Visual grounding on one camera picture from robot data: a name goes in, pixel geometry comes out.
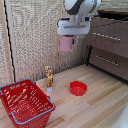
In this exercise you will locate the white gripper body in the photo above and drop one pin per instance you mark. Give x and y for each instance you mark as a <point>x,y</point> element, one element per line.
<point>73,27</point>

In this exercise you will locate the pink mug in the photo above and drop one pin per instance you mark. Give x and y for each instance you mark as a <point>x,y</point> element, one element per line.
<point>66,44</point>

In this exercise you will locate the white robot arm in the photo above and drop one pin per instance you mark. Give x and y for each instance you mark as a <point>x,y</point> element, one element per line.
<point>81,6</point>

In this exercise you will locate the dark brown drawer cabinet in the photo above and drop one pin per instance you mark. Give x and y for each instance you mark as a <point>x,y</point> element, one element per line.
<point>110,43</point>

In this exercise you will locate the red round bowl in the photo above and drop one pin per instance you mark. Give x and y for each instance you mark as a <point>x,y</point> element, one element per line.
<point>78,88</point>

